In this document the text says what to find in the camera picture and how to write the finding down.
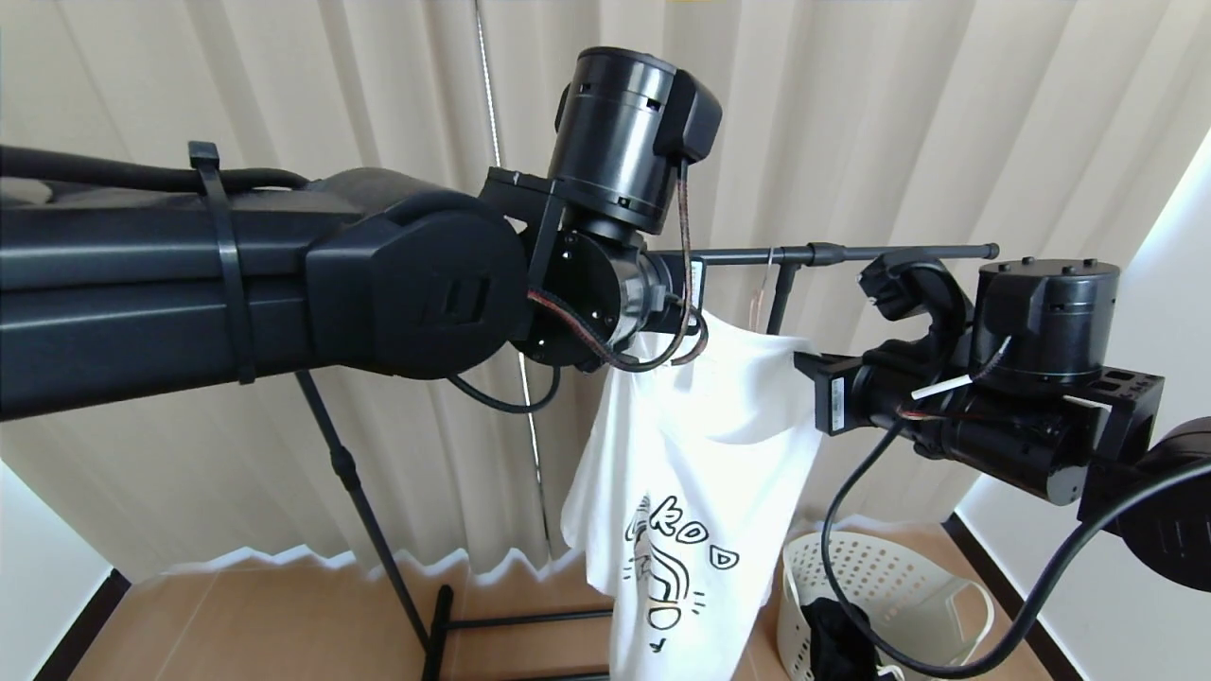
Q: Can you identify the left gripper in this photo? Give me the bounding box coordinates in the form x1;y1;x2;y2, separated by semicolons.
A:
516;227;709;372

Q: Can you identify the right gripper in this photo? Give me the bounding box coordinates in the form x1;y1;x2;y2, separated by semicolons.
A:
793;345;1091;504

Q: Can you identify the white printed T-shirt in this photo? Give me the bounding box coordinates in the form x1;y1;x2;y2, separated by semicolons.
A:
561;310;826;681

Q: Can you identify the white laundry basket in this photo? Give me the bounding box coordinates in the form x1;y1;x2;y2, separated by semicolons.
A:
778;531;996;681

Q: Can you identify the pink clothes hanger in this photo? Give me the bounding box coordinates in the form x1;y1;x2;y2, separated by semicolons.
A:
751;248;779;334

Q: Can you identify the black clothes rack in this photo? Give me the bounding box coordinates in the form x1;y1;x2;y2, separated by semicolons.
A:
293;243;1000;681

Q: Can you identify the black garment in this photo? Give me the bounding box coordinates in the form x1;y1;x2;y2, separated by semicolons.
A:
804;598;892;681

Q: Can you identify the black cable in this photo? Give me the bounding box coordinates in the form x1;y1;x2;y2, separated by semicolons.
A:
819;416;1211;680
447;364;563;415

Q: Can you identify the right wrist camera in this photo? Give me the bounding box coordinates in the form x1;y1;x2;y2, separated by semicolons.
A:
856;251;975;375

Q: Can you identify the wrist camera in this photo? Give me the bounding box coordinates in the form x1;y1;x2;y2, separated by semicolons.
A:
653;71;724;164
856;251;975;375

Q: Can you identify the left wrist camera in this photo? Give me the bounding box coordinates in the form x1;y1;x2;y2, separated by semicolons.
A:
653;71;724;164

